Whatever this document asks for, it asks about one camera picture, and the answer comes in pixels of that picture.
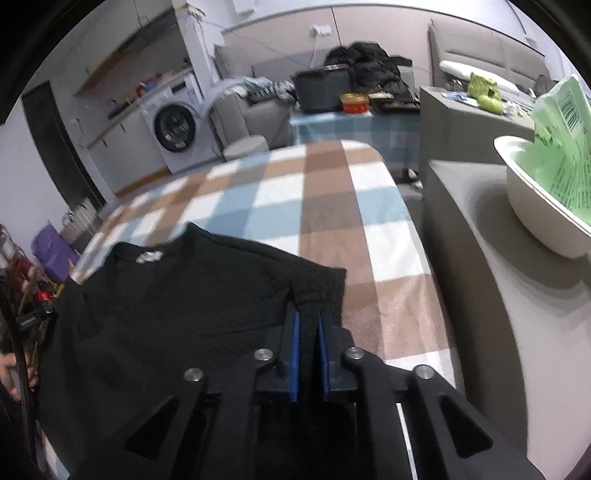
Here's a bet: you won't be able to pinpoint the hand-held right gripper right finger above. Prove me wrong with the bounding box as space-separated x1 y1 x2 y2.
317 318 548 480

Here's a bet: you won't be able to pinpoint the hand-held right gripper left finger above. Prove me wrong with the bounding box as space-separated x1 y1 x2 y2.
69 302 303 480

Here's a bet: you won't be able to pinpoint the black knit sweater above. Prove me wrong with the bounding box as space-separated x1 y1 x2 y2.
34 222 348 480

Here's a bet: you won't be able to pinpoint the pile of black clothes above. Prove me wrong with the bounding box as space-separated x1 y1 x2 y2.
323 41 414 102

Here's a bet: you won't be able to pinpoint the person's left hand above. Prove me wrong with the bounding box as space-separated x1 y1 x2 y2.
0 351 40 402

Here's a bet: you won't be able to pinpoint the wooden shoe rack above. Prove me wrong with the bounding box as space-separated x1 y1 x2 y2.
0 224 61 315

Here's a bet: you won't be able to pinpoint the purple bag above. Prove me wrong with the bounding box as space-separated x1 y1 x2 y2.
31 222 79 283

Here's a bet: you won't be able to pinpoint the checked blanket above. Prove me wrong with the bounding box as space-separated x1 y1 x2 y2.
44 138 467 480

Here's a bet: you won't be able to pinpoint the black door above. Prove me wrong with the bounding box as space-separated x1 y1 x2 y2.
22 80 107 210

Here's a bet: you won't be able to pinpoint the grey curved counter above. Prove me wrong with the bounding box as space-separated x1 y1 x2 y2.
422 159 591 480

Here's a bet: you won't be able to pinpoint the white kitchen base cabinets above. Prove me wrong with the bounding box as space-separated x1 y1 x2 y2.
85 108 169 195

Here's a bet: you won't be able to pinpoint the white stool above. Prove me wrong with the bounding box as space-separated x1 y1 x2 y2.
223 135 270 162

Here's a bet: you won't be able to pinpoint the side table with blue cloth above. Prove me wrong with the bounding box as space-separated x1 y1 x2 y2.
290 108 423 183

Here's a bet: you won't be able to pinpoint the white washing machine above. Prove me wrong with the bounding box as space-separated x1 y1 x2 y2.
140 74 218 175

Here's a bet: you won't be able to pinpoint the grey sofa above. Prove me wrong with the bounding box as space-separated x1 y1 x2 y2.
210 44 416 151

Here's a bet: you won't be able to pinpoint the red tin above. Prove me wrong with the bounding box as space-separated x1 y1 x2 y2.
340 92 371 115

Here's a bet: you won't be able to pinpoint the white basin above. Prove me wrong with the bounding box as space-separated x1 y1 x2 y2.
493 135 591 259

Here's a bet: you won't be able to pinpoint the black cooking pot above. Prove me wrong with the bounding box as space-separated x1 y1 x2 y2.
292 65 352 115

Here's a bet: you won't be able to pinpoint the grey bedside cabinet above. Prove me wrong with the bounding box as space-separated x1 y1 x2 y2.
419 85 539 185

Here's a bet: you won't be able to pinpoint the black tray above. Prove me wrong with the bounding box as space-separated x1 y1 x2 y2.
369 92 422 114

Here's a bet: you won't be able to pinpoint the grey armchair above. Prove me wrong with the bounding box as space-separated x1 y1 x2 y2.
203 76 296 121

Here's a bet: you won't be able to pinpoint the yellow-green toy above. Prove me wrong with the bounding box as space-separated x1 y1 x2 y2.
467 73 504 115

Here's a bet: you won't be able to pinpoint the white pillow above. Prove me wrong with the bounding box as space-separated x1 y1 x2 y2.
438 60 532 93

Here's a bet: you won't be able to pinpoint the green plastic bag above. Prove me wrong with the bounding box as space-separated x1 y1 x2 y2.
531 74 591 227

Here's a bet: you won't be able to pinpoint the beige bed headboard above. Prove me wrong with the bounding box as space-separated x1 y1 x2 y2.
427 18 561 93

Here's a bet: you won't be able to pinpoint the black cable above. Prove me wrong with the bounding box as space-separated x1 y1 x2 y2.
0 272 38 480

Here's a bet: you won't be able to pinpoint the white wall cabinets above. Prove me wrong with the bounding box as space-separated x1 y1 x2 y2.
71 0 192 97

